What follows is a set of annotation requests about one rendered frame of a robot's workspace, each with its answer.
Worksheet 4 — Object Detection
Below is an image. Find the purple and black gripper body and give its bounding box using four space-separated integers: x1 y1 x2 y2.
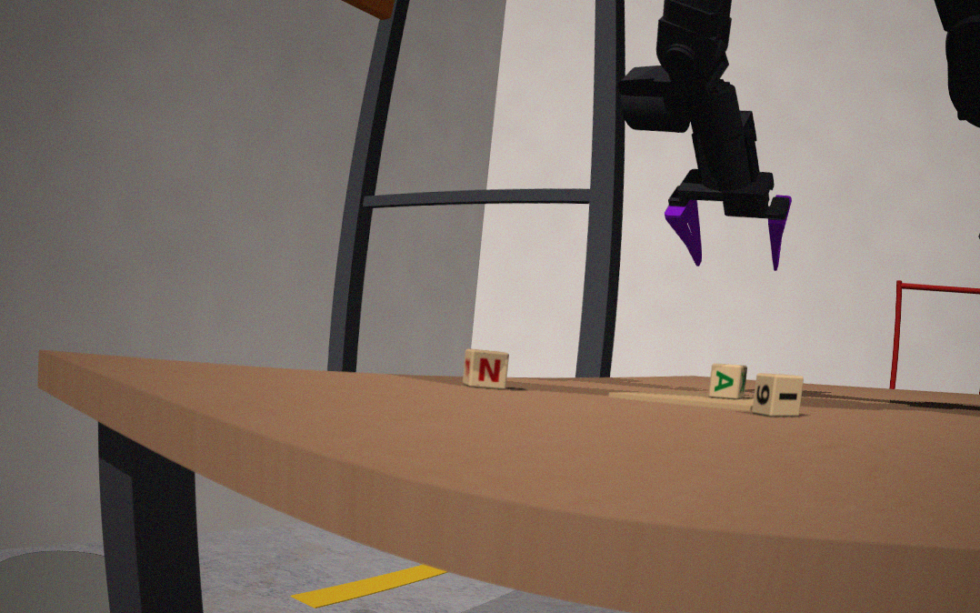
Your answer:
668 131 790 220

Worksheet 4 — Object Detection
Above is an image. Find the tan flat mat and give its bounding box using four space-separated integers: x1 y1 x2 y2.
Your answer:
609 391 754 411

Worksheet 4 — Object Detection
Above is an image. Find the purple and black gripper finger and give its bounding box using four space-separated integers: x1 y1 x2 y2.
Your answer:
665 200 702 266
768 195 792 271

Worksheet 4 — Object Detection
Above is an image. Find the beige letter block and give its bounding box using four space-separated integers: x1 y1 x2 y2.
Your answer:
463 348 509 390
708 364 747 400
752 373 804 417

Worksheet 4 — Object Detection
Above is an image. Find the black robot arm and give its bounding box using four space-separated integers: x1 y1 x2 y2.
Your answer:
618 0 980 182

